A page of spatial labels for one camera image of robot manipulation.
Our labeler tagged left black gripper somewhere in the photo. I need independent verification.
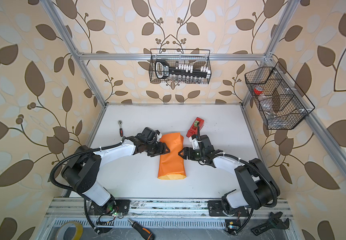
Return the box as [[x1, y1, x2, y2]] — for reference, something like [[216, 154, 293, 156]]
[[145, 141, 172, 156]]

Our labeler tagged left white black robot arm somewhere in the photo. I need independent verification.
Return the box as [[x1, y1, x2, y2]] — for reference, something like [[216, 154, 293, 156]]
[[49, 127, 170, 235]]

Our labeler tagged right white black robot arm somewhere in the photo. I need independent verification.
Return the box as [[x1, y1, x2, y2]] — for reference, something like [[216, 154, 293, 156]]
[[178, 135, 281, 235]]

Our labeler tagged red tape dispenser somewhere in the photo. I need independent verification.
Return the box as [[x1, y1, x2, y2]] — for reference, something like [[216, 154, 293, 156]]
[[186, 117, 205, 138]]

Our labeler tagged black socket set holder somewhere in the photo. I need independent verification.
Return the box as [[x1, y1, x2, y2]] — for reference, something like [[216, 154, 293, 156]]
[[154, 60, 212, 80]]

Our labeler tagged orange black screwdriver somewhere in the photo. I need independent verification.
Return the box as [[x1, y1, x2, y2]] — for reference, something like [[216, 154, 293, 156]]
[[128, 219, 155, 240]]

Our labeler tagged red cap plastic bottle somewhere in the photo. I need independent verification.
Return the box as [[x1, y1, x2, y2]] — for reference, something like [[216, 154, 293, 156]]
[[254, 86, 277, 116]]

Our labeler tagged yellowish packing tape roll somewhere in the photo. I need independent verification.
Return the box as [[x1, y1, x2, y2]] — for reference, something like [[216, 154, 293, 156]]
[[55, 221, 84, 240]]

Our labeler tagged red handled ratchet wrench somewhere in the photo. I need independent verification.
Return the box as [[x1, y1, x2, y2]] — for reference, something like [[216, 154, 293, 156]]
[[118, 120, 123, 137]]

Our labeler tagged back black wire basket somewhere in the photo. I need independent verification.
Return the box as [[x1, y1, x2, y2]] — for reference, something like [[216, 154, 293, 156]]
[[148, 48, 212, 85]]

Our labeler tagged black wire basket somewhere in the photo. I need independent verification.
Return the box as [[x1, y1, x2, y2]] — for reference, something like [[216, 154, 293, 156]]
[[245, 62, 315, 130], [148, 48, 212, 85]]

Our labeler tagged right black wire basket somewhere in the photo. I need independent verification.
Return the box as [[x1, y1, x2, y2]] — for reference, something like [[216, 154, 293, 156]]
[[245, 62, 315, 130]]

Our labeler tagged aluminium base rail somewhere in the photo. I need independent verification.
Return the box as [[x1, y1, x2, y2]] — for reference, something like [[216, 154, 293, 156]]
[[44, 197, 294, 219]]

